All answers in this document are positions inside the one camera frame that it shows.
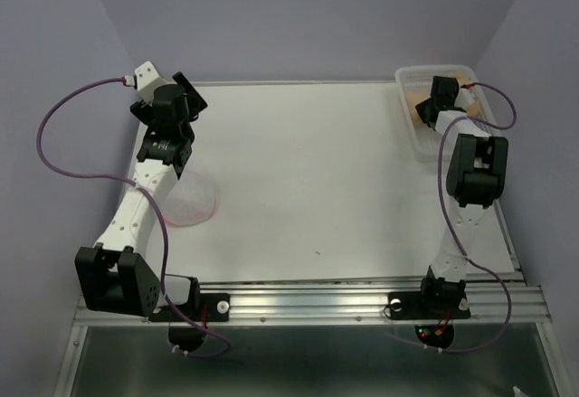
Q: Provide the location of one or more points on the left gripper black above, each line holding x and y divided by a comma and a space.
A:
195, 104

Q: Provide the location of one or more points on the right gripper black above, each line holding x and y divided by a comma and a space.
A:
422, 107

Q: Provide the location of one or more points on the beige bra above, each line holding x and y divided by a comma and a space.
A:
415, 95

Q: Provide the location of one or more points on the pink-trimmed mesh laundry bag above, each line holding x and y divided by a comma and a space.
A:
192, 201

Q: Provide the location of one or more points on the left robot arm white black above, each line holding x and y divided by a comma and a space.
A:
113, 274

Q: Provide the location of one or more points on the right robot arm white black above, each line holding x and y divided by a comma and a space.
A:
474, 180

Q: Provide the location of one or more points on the white plastic perforated basket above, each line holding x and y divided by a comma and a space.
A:
426, 142

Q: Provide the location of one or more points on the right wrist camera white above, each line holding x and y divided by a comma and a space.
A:
467, 101

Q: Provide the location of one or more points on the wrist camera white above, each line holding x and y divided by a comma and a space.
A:
148, 79
467, 101

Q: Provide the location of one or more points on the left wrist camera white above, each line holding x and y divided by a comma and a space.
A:
148, 79

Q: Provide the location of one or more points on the aluminium rail frame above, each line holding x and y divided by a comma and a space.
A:
323, 209

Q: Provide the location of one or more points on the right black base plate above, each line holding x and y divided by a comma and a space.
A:
433, 319

